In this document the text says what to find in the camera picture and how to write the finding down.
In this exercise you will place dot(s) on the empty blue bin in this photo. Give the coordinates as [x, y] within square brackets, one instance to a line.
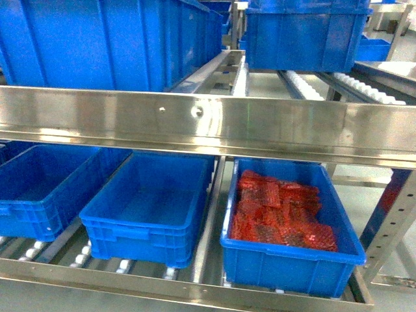
[151, 209]
[44, 188]

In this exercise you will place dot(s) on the empty blue bin left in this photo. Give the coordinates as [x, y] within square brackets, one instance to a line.
[44, 188]

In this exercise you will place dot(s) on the red bagged parts pile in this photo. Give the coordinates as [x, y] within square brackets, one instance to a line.
[274, 211]

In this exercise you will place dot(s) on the blue bin with red parts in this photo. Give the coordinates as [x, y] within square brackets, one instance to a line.
[300, 270]

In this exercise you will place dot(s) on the empty blue bin middle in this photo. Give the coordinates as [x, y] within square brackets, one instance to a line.
[151, 209]

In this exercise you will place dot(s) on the steel shelving rack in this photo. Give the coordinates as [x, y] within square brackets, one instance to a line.
[228, 110]

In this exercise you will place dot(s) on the blue bin upper right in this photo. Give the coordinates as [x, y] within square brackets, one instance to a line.
[312, 36]

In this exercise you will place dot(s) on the large blue bin upper left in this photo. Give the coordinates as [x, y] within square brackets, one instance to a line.
[106, 45]

